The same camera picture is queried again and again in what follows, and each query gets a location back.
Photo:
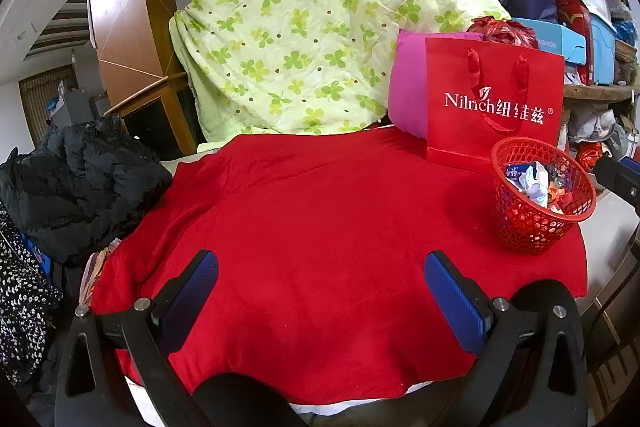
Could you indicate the black puffer jacket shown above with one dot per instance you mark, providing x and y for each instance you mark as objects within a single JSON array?
[{"x": 85, "y": 187}]

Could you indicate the striped woven cloth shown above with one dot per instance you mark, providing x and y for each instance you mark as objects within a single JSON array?
[{"x": 95, "y": 272}]

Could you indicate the red blanket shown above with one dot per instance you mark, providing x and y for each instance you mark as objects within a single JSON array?
[{"x": 325, "y": 232}]

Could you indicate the blue white milk carton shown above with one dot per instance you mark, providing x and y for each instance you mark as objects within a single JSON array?
[{"x": 514, "y": 172}]

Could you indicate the wooden shelf board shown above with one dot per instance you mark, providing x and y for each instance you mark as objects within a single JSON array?
[{"x": 600, "y": 92}]

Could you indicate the orange foil wrapper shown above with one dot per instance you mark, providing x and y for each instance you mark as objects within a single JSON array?
[{"x": 556, "y": 194}]

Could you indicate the red printed gift box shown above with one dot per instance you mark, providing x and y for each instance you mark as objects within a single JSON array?
[{"x": 572, "y": 22}]

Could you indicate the brown wooden door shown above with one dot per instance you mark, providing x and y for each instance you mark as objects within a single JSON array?
[{"x": 37, "y": 92}]

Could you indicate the light blue cardboard box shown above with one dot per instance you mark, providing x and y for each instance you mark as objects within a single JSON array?
[{"x": 555, "y": 39}]

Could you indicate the green clover print quilt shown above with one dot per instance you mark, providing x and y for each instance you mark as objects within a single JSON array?
[{"x": 300, "y": 22}]

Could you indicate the white plastic bag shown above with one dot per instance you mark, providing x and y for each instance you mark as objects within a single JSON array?
[{"x": 595, "y": 124}]

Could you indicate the grey metal box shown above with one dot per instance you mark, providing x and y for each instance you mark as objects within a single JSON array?
[{"x": 75, "y": 107}]

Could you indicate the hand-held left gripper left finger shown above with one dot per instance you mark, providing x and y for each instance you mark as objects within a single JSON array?
[{"x": 192, "y": 292}]

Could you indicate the red paper gift bag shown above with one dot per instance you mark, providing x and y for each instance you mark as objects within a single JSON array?
[{"x": 460, "y": 132}]

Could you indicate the orange plastic bag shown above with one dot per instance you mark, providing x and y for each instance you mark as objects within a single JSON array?
[{"x": 590, "y": 157}]

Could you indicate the black white-flecked cloth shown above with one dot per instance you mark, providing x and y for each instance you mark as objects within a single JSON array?
[{"x": 20, "y": 297}]

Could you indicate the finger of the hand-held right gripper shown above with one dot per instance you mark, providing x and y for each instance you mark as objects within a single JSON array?
[{"x": 620, "y": 182}]

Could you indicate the pink pillow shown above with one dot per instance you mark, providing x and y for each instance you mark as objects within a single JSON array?
[{"x": 407, "y": 92}]

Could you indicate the red plastic bag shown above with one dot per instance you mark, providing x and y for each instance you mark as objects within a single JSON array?
[{"x": 500, "y": 32}]

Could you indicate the white tissue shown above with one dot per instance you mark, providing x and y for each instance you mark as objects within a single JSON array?
[{"x": 534, "y": 187}]

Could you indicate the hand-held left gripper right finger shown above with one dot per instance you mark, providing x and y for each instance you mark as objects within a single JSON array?
[{"x": 455, "y": 302}]

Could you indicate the red plastic mesh basket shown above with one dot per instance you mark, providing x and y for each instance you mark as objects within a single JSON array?
[{"x": 530, "y": 227}]

